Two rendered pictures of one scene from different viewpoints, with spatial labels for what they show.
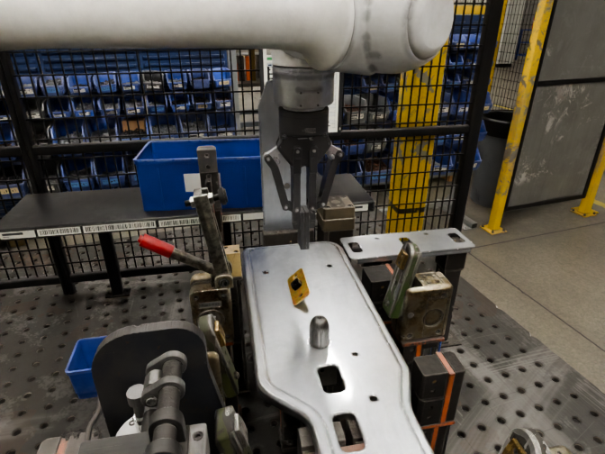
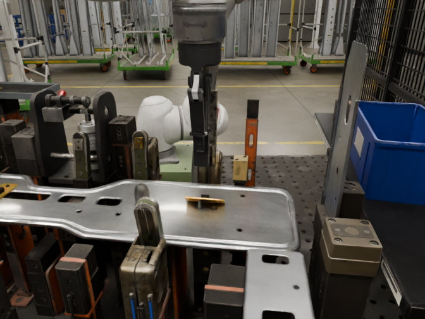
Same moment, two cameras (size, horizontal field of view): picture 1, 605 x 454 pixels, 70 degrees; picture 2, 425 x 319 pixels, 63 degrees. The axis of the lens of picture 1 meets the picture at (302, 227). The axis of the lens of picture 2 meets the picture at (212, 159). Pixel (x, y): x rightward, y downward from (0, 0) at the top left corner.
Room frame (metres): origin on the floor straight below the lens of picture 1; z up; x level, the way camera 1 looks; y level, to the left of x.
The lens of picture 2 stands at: (0.87, -0.59, 1.40)
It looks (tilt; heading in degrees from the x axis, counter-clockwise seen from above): 24 degrees down; 108
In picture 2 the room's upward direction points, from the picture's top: straight up
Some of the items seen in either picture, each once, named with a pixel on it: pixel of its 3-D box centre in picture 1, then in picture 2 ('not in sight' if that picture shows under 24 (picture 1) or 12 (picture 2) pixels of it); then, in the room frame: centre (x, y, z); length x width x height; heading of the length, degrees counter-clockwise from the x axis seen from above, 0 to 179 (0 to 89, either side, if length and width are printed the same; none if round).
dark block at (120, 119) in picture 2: not in sight; (129, 188); (0.37, 0.16, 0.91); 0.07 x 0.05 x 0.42; 101
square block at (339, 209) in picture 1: (333, 266); (335, 310); (0.94, -0.08, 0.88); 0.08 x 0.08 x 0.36; 11
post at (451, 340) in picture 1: (444, 294); not in sight; (0.87, -0.35, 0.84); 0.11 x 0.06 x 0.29; 101
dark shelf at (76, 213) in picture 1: (197, 203); (383, 171); (1.04, 0.27, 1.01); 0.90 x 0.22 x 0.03; 101
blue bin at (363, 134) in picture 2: (206, 173); (395, 146); (1.04, 0.24, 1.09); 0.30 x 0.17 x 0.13; 95
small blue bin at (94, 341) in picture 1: (98, 367); not in sight; (0.73, 0.46, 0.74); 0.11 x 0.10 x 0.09; 11
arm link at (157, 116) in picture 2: not in sight; (157, 121); (0.19, 0.70, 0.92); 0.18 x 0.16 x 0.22; 31
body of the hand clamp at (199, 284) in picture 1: (218, 358); (210, 213); (0.62, 0.16, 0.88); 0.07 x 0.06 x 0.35; 101
